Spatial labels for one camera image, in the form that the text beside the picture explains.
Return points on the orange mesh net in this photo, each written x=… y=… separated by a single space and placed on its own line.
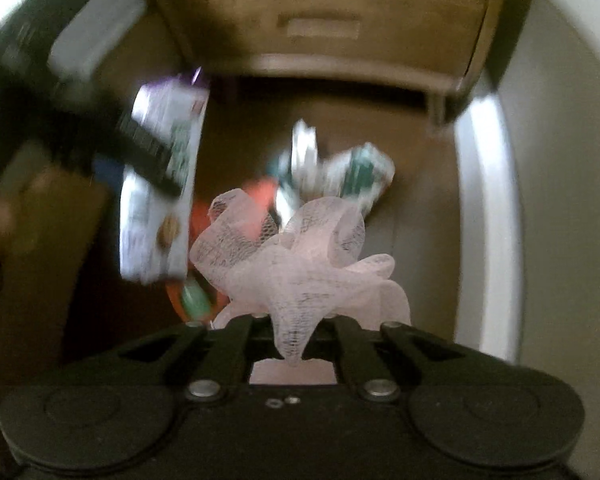
x=223 y=232

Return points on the person's left hand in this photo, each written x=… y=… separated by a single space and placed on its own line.
x=15 y=211

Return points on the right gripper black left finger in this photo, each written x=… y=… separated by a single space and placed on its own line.
x=222 y=366

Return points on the Christmas tree print sock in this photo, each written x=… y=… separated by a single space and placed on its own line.
x=360 y=174

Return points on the purple white snack package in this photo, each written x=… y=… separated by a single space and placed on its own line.
x=165 y=127

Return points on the pink mesh bath pouf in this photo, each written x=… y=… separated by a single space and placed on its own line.
x=313 y=268

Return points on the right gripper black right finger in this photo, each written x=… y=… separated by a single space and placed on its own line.
x=359 y=365

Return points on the wooden nightstand with drawers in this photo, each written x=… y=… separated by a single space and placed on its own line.
x=438 y=47

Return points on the white door frame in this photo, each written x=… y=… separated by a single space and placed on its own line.
x=489 y=309

